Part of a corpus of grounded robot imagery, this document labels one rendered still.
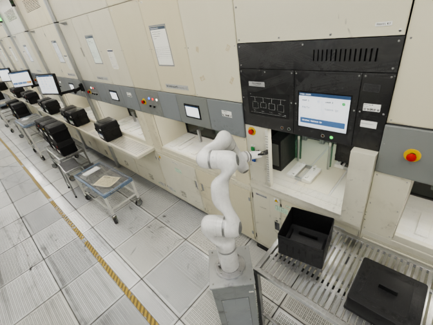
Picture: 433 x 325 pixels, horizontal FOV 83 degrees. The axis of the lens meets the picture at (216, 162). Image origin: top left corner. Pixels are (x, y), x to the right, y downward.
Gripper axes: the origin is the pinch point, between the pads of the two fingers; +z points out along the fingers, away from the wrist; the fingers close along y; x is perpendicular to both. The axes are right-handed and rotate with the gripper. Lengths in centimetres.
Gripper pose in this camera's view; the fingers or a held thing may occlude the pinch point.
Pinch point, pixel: (262, 151)
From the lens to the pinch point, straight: 188.3
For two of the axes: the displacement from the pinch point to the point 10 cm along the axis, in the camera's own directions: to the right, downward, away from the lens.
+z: 8.2, -2.2, 5.3
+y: 5.5, 0.3, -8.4
